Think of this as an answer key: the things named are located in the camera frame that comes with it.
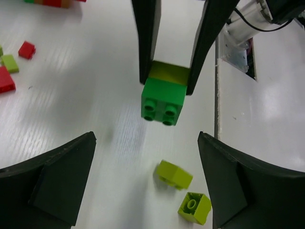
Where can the multicolour lego brick stack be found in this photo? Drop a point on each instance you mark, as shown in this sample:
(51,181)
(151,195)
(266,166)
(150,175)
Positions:
(55,3)

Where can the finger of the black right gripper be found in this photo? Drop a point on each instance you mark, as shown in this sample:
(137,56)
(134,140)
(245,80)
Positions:
(214,16)
(147,14)

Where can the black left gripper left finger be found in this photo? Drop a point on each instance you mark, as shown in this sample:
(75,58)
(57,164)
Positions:
(46,191)

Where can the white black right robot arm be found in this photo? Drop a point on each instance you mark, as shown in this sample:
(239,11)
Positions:
(238,25)

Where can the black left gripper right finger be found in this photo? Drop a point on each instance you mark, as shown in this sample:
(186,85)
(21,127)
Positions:
(248,193)

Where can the small lime lego brick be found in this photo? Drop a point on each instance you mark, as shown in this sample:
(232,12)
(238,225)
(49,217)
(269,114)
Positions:
(9,62)

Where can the lime 2x2 lego brick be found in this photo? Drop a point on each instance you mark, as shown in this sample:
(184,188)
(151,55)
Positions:
(169,72)

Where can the white raised front panel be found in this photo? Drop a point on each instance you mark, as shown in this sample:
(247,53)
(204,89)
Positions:
(265,117)

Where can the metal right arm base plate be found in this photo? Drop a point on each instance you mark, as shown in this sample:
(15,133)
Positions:
(240,57)

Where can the dark green 2x2 lego brick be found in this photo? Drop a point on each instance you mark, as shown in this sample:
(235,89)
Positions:
(162,101)

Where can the small red sloped lego brick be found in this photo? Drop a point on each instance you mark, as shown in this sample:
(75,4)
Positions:
(6,82)

